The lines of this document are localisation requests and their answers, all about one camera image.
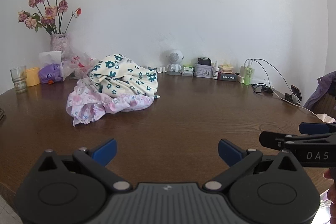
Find cream teal flower garment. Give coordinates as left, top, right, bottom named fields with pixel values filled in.
left=89, top=53, right=158, bottom=98

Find person's right hand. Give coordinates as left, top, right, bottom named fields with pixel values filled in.
left=323, top=169, right=335, bottom=218

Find cream cloth on chair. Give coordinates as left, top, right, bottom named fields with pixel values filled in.
left=317, top=113, right=335, bottom=123

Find wooden chair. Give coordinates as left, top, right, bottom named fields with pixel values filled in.
left=312, top=93, right=336, bottom=119

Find phone on black stand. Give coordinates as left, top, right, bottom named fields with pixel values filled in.
left=284, top=85, right=302, bottom=106

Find purple puffer jacket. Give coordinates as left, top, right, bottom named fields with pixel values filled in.
left=304, top=71, right=336, bottom=110

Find pink floral garment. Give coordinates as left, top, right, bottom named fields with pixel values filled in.
left=66, top=78, right=160, bottom=126

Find green spray bottle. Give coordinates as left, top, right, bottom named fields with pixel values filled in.
left=243, top=60, right=255, bottom=85

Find black labelled box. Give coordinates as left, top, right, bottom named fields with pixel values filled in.
left=218, top=72, right=238, bottom=82

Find small white spray bottle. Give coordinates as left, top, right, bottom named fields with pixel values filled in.
left=212, top=60, right=219, bottom=80

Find yellow pink packets stack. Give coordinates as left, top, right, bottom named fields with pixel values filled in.
left=219, top=64, right=234, bottom=74

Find grey decorated tin box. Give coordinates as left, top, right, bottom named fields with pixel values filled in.
left=194, top=64, right=213, bottom=79

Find pink printed plastic bag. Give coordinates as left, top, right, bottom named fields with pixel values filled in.
left=62, top=53, right=98, bottom=79

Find green white small boxes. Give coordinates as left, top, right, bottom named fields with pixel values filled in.
left=182, top=65, right=194, bottom=77

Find black charger adapter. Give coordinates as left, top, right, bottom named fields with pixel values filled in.
left=198, top=57, right=212, bottom=66

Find white phone clamp holder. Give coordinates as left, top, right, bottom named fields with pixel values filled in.
left=147, top=66, right=167, bottom=73

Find yellow cup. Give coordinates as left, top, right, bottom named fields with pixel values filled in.
left=26, top=67, right=40, bottom=87

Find white robot speaker figure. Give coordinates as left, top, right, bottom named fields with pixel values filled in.
left=160, top=49, right=184, bottom=76

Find white tissue box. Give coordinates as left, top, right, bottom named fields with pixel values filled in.
left=39, top=51, right=62, bottom=68

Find clear drinking glass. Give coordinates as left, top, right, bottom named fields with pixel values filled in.
left=10, top=65, right=27, bottom=94

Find pink wrapped vase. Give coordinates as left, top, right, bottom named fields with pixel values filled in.
left=50, top=33, right=70, bottom=52

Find dried pink rose bouquet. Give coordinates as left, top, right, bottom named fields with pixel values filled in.
left=18, top=0, right=82, bottom=35

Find black cable bundle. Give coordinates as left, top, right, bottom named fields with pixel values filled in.
left=252, top=82, right=274, bottom=94

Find white charging cable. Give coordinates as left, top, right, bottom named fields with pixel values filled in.
left=247, top=57, right=328, bottom=123

